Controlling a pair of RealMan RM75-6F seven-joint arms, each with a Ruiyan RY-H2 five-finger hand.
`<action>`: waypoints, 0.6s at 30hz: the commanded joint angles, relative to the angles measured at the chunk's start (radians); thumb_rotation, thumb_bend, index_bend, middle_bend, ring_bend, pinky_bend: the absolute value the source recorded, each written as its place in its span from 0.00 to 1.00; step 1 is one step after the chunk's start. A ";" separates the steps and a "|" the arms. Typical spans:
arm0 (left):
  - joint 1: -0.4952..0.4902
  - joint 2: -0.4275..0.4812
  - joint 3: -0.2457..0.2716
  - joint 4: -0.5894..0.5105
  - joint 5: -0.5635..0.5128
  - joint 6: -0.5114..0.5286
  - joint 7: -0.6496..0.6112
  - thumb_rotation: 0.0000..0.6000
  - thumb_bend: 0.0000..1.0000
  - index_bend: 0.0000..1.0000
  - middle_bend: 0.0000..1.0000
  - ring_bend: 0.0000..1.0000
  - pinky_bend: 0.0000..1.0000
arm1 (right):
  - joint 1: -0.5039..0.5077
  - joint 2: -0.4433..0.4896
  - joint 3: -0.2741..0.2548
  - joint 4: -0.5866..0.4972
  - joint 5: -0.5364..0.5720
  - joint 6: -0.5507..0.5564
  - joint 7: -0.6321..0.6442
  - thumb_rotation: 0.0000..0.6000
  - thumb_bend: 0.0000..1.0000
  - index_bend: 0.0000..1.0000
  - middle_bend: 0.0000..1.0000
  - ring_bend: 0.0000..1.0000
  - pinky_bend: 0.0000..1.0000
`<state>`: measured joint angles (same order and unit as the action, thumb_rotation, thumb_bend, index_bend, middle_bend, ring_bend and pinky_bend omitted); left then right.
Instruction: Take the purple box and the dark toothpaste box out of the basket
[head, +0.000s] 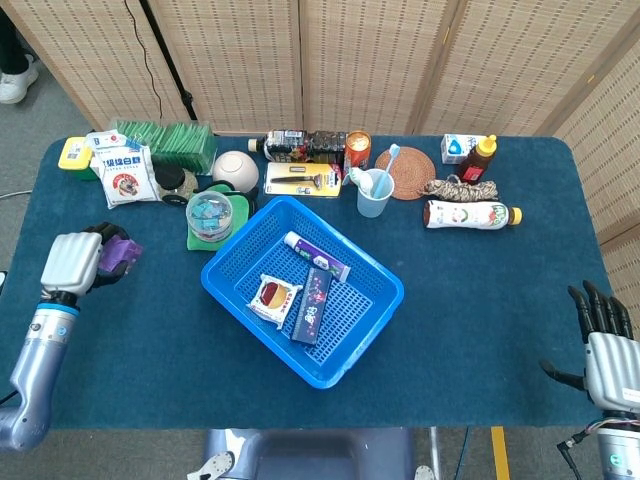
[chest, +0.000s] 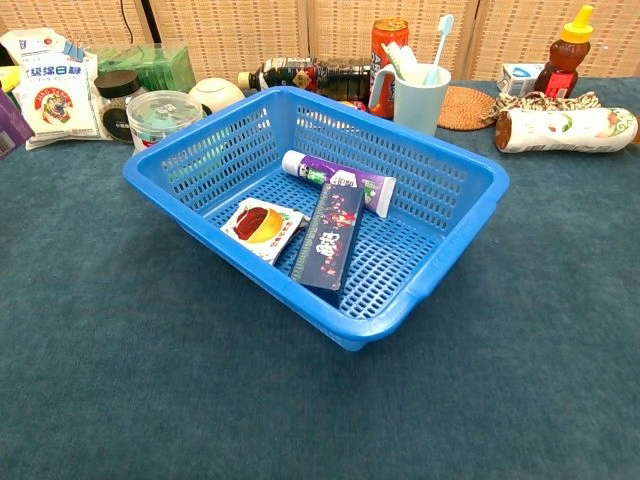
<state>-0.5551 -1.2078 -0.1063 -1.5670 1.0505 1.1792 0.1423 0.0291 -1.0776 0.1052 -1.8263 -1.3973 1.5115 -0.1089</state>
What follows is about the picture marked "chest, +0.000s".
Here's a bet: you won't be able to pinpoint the dark blue toothpaste carton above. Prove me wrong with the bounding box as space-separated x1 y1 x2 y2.
289 182 366 294

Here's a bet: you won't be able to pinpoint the blue plastic perforated basket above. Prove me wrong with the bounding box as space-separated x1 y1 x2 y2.
122 85 511 352

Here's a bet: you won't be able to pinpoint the beige upturned bowl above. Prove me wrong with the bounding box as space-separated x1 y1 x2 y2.
188 77 246 115

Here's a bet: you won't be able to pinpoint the blue felt table cover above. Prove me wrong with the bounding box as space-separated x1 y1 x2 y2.
0 77 640 480

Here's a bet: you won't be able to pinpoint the white drink bottle yellow cap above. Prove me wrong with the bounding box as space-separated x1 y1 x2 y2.
494 107 640 155

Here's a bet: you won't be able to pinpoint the light blue toothbrush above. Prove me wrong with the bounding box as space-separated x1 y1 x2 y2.
422 13 455 86

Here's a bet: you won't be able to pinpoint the white green tube in cup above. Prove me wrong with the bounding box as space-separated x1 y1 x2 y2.
380 42 419 84

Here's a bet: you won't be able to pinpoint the thin black hanging cable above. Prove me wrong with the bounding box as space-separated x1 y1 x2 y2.
118 0 132 44

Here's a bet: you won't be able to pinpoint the white sugar bag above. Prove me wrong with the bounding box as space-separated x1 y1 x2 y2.
14 49 114 151

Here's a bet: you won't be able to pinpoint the honey bottle yellow cap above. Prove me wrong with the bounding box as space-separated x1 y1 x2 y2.
533 4 595 100

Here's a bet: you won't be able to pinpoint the purple small box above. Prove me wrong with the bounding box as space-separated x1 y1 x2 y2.
0 87 35 161

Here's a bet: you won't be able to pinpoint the dark sauce bottle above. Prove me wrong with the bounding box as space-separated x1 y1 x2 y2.
237 57 374 101

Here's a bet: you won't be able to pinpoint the orange drink can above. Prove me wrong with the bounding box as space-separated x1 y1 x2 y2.
368 18 410 120

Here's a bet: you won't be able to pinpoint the clear round jar blue clips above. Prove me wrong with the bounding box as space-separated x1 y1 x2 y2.
125 89 205 152

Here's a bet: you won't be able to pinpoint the braided beige brown rope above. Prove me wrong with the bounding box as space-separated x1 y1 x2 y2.
482 91 604 124

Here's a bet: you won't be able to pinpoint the blue binder clip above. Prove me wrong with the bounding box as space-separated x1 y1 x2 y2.
62 37 89 64

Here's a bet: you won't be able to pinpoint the light blue plastic cup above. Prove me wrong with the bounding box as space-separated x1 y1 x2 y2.
393 63 453 137

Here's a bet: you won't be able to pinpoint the white blue small carton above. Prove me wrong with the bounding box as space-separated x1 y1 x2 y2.
496 62 546 99

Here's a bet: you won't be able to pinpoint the white red-yellow snack packet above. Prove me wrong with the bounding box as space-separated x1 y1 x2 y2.
220 197 306 266

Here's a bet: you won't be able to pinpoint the purple white toothpaste tube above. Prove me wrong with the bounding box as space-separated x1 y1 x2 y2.
281 149 397 219

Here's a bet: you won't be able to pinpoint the round woven brown coaster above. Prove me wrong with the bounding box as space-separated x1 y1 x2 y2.
437 85 499 132

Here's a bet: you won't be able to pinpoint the black-lid glass jar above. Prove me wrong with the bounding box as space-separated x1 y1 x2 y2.
93 69 144 145

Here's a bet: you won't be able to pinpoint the black slanted pole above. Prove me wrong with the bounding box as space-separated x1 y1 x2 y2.
138 0 161 45

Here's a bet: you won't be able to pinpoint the bamboo folding screen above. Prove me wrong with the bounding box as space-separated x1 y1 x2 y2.
0 0 640 84

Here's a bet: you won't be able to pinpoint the small white packet red dot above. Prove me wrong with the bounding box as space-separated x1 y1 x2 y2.
0 28 69 69

